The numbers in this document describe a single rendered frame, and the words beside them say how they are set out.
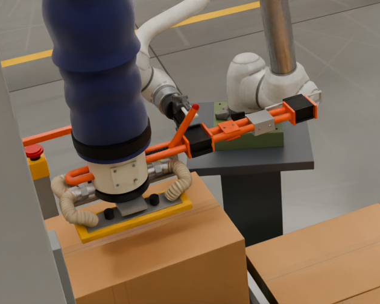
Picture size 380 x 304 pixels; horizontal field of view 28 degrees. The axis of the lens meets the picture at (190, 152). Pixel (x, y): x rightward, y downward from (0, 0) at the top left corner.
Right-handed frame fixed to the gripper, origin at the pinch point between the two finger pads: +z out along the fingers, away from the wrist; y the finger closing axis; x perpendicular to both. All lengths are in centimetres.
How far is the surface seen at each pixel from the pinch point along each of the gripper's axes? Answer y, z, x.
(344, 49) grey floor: 122, -223, -189
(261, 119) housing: -1.4, 4.3, -20.5
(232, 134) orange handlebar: -0.2, 5.7, -10.1
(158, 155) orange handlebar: -0.5, 5.5, 13.7
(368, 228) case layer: 68, -4, -66
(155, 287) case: 34.4, 21.5, 24.9
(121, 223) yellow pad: 11.2, 16.0, 30.4
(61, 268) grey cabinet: -50, 96, 55
